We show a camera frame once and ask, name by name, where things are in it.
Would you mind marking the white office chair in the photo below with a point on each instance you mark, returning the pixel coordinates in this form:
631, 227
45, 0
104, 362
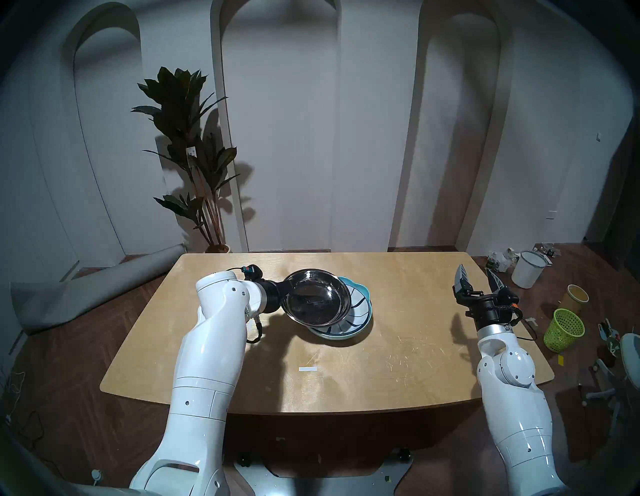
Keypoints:
631, 360

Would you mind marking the tall potted green plant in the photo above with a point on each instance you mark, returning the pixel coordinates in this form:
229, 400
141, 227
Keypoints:
190, 150

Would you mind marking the stainless steel plate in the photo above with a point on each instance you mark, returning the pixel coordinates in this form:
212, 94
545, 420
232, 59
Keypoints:
315, 297

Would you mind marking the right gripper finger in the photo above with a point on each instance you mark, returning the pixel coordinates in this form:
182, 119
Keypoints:
498, 286
462, 280

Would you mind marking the rolled grey mat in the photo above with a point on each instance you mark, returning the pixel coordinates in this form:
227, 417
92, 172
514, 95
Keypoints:
90, 290

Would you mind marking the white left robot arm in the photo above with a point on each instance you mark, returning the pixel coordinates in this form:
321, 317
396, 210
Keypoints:
210, 350

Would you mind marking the yellow paper cup bin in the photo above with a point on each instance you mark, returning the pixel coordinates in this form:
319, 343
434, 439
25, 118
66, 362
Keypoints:
574, 299

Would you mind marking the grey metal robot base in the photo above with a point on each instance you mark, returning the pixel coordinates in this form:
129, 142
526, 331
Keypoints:
320, 480

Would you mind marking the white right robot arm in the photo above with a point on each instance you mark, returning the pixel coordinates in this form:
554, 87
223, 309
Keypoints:
515, 400

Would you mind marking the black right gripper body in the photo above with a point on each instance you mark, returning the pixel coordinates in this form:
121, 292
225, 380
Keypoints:
487, 310

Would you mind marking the white bucket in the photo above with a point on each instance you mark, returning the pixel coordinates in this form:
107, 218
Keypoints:
527, 270

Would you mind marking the green mesh waste basket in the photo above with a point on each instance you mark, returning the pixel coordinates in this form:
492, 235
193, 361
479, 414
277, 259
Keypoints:
564, 330

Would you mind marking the blue flower-shaped cartoon plate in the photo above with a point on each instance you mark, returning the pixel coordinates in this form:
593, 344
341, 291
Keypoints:
362, 325

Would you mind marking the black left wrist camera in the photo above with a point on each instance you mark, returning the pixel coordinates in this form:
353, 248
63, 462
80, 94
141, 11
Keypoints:
251, 272

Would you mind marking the pile of plastic trash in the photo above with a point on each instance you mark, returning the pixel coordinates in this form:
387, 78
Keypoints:
500, 259

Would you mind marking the white plate with blue stripes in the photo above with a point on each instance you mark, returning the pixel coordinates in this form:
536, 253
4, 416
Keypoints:
359, 305

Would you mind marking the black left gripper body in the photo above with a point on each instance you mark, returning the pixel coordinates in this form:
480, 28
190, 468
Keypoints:
270, 296

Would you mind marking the white floor power plug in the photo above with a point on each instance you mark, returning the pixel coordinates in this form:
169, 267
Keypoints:
96, 475

